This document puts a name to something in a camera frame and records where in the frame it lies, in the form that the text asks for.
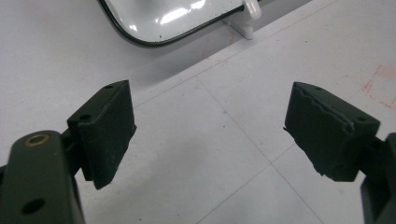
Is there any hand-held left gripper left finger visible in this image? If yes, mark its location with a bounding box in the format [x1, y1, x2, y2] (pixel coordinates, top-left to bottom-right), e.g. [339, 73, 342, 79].
[60, 79, 138, 190]

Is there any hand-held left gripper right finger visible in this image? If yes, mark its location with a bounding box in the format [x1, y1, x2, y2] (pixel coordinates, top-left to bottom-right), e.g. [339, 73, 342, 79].
[283, 81, 381, 183]

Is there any white whiteboard with black rim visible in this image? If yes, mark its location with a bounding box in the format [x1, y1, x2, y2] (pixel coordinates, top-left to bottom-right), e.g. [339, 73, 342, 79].
[97, 0, 246, 49]

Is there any white whiteboard support foot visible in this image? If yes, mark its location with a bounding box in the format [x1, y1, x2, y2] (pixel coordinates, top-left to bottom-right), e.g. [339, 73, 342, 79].
[222, 0, 262, 41]

